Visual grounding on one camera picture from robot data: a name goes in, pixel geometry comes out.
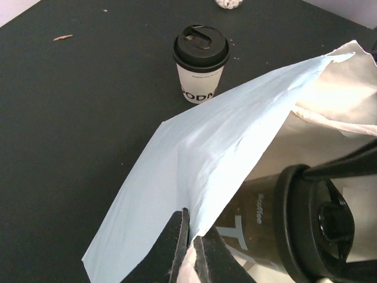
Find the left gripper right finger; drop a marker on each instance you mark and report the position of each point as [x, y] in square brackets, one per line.
[214, 263]

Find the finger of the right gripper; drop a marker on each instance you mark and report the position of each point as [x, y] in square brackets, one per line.
[361, 162]

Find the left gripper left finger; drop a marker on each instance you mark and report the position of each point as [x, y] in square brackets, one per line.
[163, 262]

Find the light blue paper bag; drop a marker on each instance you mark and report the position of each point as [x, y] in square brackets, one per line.
[309, 112]

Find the black paper coffee cup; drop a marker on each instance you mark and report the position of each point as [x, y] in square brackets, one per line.
[200, 53]
[286, 222]

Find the clear glass straw holder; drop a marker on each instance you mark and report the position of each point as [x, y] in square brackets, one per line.
[229, 4]

